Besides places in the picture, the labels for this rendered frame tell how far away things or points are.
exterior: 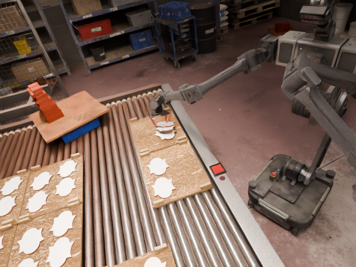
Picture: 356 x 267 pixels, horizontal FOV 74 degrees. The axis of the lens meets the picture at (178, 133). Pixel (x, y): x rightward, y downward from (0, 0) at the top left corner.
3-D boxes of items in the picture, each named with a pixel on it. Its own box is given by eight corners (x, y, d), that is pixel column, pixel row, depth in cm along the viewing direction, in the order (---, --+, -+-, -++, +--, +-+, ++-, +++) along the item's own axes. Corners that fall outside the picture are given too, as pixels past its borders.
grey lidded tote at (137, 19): (146, 18, 541) (144, 7, 526) (154, 21, 516) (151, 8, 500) (126, 24, 525) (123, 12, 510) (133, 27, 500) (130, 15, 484)
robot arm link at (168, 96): (198, 100, 129) (189, 82, 126) (190, 105, 127) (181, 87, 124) (171, 101, 168) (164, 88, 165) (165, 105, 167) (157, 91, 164)
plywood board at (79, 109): (85, 91, 220) (83, 90, 219) (108, 111, 188) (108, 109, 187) (29, 116, 199) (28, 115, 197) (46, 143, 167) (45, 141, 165)
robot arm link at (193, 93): (195, 106, 119) (186, 88, 116) (186, 104, 132) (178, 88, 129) (264, 64, 126) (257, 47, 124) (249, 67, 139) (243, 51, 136)
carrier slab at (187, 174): (188, 142, 162) (188, 141, 161) (213, 187, 131) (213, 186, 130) (139, 158, 157) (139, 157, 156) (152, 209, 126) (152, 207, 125)
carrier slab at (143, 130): (170, 110, 194) (170, 109, 193) (188, 140, 164) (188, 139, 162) (129, 123, 188) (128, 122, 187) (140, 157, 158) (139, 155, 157)
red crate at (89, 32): (109, 28, 523) (105, 14, 505) (114, 32, 490) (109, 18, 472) (80, 36, 506) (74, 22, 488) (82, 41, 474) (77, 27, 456)
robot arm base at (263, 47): (272, 62, 134) (275, 41, 126) (265, 68, 130) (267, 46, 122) (258, 59, 139) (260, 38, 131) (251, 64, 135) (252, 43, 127)
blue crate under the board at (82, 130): (87, 111, 212) (82, 101, 206) (101, 125, 192) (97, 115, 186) (53, 127, 199) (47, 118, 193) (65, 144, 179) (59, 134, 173)
